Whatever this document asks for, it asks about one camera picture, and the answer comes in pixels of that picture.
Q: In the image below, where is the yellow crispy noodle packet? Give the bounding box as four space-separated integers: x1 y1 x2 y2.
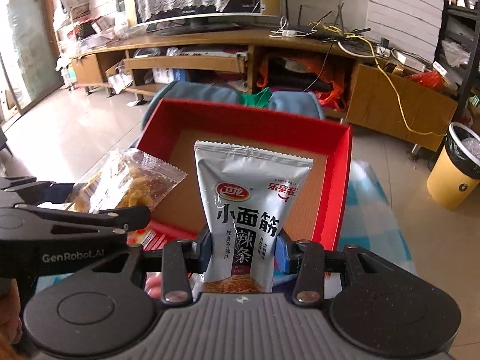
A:
67 148 186 213

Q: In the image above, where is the white spicy gluten strip packet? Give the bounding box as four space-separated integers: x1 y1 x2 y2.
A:
193 141 313 293

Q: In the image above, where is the long red snack packet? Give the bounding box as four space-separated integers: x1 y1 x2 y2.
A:
127 229 169 251

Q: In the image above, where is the pink sausages vacuum pack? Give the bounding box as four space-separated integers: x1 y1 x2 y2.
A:
145 272 162 299

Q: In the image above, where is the person left hand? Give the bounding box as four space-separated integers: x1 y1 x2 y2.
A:
0 279 23 360

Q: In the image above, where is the red cardboard box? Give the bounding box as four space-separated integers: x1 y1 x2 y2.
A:
136 99 352 250

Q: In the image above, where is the blue checkered tablecloth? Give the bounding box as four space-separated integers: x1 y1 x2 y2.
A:
48 157 419 293

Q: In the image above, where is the blue rolled cushion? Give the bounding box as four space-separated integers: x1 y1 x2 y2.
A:
142 81 326 130

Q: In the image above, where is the green ribbon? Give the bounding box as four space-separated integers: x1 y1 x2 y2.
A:
239 87 272 109

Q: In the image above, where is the yellow trash bin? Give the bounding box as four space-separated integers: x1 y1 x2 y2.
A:
426 122 479 210

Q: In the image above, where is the wooden TV cabinet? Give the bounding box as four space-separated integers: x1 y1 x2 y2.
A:
72 29 457 151

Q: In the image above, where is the orange plastic bag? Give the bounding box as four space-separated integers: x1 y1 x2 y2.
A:
256 54 347 111

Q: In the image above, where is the yellow cable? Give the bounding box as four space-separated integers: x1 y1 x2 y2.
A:
307 0 448 137

